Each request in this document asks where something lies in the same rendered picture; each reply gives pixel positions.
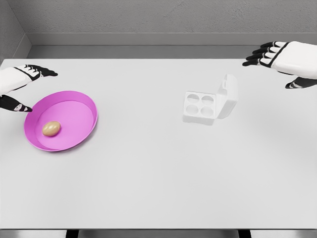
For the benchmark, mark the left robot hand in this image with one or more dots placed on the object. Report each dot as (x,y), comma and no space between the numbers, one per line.
(12,78)

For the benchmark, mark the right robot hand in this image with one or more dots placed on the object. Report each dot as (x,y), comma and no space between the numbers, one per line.
(294,58)

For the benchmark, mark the brown egg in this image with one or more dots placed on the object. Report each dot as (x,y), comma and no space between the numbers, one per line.
(51,128)

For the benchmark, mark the white egg box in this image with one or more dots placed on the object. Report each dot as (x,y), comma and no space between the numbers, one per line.
(208,104)

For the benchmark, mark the pink round plate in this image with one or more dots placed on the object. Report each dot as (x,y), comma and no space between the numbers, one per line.
(71,111)

